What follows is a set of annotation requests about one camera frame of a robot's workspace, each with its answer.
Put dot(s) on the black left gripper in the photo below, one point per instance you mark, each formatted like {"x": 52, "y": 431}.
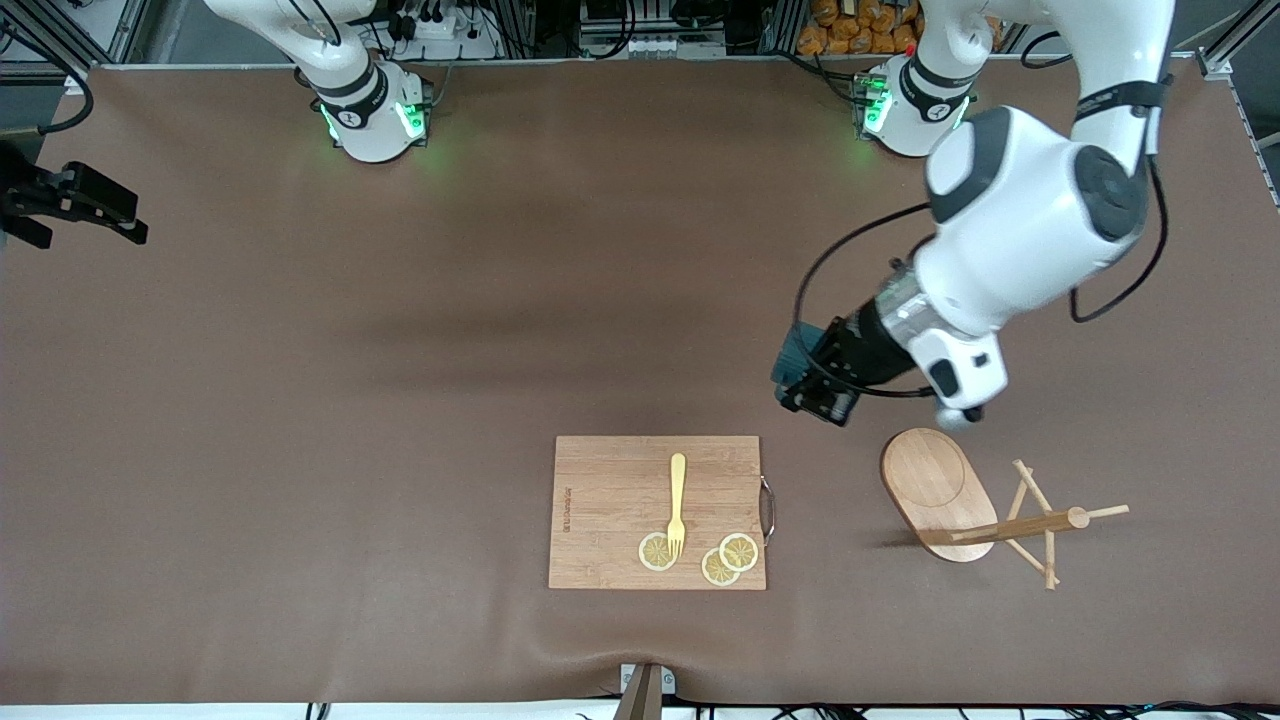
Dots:
{"x": 866, "y": 352}

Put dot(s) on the wooden mug rack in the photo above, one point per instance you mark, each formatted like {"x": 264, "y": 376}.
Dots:
{"x": 930, "y": 480}

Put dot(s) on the orange snack packets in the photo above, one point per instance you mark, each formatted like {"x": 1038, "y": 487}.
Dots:
{"x": 860, "y": 30}

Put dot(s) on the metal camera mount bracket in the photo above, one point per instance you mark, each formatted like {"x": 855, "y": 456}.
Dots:
{"x": 645, "y": 695}

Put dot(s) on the dried lemon slice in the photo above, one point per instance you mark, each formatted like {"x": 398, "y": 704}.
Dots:
{"x": 652, "y": 553}
{"x": 740, "y": 551}
{"x": 715, "y": 572}

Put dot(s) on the bamboo cutting board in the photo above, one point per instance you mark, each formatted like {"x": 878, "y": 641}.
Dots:
{"x": 610, "y": 500}

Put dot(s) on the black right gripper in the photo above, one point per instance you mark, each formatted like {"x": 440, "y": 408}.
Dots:
{"x": 40, "y": 193}

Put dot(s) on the dark green cup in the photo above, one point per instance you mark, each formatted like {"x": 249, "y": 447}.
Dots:
{"x": 795, "y": 360}

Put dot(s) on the white terminal block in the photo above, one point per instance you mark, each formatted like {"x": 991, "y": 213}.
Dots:
{"x": 655, "y": 43}

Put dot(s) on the yellow plastic fork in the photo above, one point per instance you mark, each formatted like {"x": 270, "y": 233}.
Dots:
{"x": 678, "y": 480}

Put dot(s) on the aluminium frame post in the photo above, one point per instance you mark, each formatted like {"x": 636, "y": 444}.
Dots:
{"x": 125, "y": 30}
{"x": 1213, "y": 65}

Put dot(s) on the white power strip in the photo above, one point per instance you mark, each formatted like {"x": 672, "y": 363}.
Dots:
{"x": 440, "y": 30}

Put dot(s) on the brown table mat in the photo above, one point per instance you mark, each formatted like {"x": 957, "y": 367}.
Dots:
{"x": 500, "y": 300}

